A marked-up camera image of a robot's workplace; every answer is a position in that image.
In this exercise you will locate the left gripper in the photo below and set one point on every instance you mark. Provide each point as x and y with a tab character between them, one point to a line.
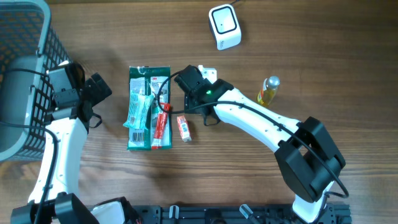
99	95

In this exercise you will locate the green 3M product package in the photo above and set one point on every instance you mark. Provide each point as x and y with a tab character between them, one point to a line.
149	90

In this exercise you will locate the orange small carton box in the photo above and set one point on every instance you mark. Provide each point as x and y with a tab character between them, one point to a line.
184	129

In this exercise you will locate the small yellow oil bottle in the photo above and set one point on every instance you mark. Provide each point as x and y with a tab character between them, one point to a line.
268	91

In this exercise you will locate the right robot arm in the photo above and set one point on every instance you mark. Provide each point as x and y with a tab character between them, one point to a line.
308	158

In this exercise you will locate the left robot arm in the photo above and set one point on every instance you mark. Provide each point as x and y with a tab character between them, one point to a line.
66	127

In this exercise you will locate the white barcode scanner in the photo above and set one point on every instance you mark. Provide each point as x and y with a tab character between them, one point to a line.
224	26

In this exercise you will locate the grey plastic shopping basket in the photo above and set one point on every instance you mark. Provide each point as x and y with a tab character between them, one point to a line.
29	47

